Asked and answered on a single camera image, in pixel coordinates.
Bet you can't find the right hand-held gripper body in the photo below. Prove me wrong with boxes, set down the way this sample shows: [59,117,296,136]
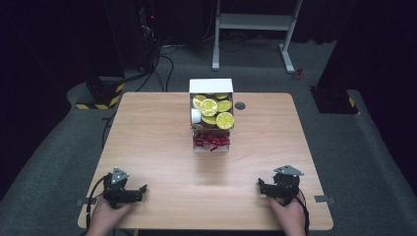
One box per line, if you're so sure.
[264,164,305,207]

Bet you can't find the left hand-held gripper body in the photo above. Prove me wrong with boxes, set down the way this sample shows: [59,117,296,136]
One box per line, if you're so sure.
[102,166,140,209]

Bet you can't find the person's right hand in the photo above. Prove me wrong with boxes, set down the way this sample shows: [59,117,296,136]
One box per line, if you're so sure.
[267,192,308,236]

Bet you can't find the person's left hand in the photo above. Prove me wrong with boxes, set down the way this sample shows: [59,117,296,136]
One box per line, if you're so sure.
[85,198,133,236]

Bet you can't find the grey tape strip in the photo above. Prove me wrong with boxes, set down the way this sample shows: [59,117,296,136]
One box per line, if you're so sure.
[76,198,99,207]
[314,195,336,204]

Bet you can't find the pile of yellow-lidded cups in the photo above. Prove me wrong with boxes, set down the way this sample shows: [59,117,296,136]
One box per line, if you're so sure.
[192,92,236,131]

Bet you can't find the white cup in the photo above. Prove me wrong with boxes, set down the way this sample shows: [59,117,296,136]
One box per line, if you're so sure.
[190,107,203,125]

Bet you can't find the black yellow striped stand base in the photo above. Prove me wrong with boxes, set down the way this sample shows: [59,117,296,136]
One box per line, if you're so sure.
[75,76,126,111]

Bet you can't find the white two-tier box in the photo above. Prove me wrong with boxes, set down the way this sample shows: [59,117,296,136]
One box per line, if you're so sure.
[188,78,235,154]

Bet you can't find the white metal stand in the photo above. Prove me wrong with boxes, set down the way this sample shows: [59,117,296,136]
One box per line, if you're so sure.
[211,0,305,75]

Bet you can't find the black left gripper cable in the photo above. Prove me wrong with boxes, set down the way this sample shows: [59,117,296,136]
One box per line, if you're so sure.
[85,174,110,236]

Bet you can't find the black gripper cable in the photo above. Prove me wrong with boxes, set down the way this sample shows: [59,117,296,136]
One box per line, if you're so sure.
[85,174,110,236]
[294,188,311,236]

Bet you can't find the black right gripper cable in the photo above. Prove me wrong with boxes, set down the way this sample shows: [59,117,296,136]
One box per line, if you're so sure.
[294,188,311,236]

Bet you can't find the black floor cables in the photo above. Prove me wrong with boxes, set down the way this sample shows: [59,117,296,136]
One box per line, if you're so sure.
[101,32,250,148]

